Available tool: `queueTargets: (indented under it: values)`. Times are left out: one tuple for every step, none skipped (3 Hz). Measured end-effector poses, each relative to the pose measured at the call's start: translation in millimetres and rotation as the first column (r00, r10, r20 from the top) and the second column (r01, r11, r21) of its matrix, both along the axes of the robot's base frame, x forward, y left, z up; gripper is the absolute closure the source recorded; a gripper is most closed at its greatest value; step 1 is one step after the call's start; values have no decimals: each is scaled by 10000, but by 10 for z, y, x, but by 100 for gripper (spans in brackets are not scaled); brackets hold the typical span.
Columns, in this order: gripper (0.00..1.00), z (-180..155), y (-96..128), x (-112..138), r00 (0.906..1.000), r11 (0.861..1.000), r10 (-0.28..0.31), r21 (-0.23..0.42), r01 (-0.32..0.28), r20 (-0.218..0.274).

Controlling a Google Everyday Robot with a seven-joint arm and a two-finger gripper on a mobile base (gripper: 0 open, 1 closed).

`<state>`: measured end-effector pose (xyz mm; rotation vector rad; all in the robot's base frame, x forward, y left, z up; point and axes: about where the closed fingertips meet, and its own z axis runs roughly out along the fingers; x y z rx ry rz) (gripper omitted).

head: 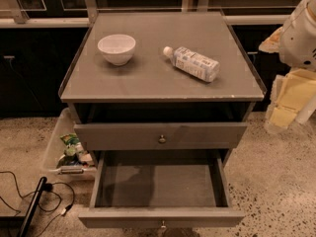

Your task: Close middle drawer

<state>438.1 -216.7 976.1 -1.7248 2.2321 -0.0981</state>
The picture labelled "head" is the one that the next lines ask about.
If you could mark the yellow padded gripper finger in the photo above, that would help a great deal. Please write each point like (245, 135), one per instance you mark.
(277, 119)
(271, 44)

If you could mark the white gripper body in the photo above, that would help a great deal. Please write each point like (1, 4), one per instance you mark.
(297, 41)

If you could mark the grey drawer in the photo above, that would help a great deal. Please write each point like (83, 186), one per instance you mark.
(144, 136)
(139, 189)

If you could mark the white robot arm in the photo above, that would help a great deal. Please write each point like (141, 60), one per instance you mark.
(297, 46)

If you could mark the brass upper drawer knob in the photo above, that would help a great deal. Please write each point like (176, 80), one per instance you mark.
(162, 139)

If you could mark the brass drawer knob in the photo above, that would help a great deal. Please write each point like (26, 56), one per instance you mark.
(162, 139)
(163, 226)

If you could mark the grey drawer cabinet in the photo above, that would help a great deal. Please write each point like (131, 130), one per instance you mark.
(149, 89)

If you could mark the brass lower drawer knob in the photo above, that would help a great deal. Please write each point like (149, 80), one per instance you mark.
(163, 226)

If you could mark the clear plastic water bottle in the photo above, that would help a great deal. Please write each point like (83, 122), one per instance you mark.
(197, 65)

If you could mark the white ceramic bowl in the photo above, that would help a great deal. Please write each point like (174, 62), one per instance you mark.
(117, 49)

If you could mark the green snack packets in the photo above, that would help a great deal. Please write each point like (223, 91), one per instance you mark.
(74, 153)

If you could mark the clear plastic storage bin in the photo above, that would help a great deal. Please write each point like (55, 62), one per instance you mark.
(55, 150)

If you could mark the black bar stand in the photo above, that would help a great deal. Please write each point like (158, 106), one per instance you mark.
(32, 208)

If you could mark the metal railing frame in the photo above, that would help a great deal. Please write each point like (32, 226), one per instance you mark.
(83, 13)

